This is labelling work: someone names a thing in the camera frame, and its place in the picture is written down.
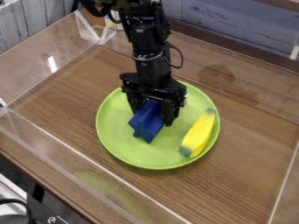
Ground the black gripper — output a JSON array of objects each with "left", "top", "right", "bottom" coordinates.
[{"left": 118, "top": 56, "right": 184, "bottom": 127}]

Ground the blue plastic block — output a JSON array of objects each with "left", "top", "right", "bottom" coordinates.
[{"left": 126, "top": 87, "right": 188, "bottom": 144}]

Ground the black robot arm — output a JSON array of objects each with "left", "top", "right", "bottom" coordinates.
[{"left": 78, "top": 0, "right": 186, "bottom": 125}]

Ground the green round plate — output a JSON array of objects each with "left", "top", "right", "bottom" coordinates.
[{"left": 96, "top": 82, "right": 220, "bottom": 170}]

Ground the yellow toy banana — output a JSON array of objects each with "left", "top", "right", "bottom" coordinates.
[{"left": 178, "top": 108, "right": 216, "bottom": 158}]

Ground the clear acrylic enclosure wall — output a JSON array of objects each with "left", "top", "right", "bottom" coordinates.
[{"left": 0, "top": 12, "right": 299, "bottom": 224}]

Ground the black cable on floor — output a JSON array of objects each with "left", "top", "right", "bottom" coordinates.
[{"left": 0, "top": 197, "right": 40, "bottom": 224}]

